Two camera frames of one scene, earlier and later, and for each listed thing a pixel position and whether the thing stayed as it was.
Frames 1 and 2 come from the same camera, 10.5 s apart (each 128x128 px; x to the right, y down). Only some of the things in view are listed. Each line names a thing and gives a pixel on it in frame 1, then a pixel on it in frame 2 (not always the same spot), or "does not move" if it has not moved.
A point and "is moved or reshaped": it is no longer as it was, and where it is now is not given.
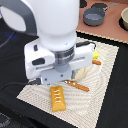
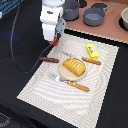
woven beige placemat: (80, 106) does not move
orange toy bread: (57, 98) is moved or reshaped
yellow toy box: (95, 55) does not move
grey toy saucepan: (96, 16) does not move
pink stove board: (110, 28) does not move
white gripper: (53, 66) → (52, 22)
